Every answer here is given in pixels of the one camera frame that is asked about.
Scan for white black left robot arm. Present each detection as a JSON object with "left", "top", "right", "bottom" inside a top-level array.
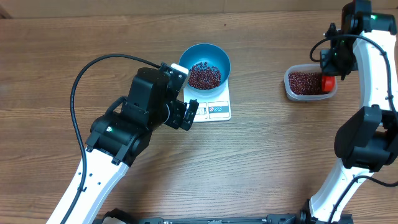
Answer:
[{"left": 48, "top": 63, "right": 198, "bottom": 223}]

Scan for red beans in bowl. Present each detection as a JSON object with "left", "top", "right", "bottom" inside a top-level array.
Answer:
[{"left": 188, "top": 62, "right": 221, "bottom": 90}]

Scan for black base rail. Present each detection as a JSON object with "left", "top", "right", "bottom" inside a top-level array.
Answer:
[{"left": 93, "top": 207, "right": 354, "bottom": 224}]

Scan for blue plastic bowl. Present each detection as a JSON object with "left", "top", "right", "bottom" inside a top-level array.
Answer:
[{"left": 179, "top": 43, "right": 231, "bottom": 85}]

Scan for red adzuki beans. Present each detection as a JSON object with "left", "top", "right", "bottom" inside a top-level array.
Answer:
[{"left": 288, "top": 72, "right": 323, "bottom": 95}]

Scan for orange measuring scoop blue handle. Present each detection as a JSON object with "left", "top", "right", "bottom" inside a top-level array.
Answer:
[{"left": 322, "top": 75, "right": 335, "bottom": 93}]

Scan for clear plastic food container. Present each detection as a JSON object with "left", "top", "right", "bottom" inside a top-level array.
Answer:
[{"left": 284, "top": 64, "right": 338, "bottom": 101}]

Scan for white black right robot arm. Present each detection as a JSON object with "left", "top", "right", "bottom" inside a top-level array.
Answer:
[{"left": 299, "top": 0, "right": 397, "bottom": 223}]

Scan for white digital kitchen scale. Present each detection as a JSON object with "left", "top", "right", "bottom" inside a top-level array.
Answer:
[{"left": 183, "top": 80, "right": 231, "bottom": 123}]

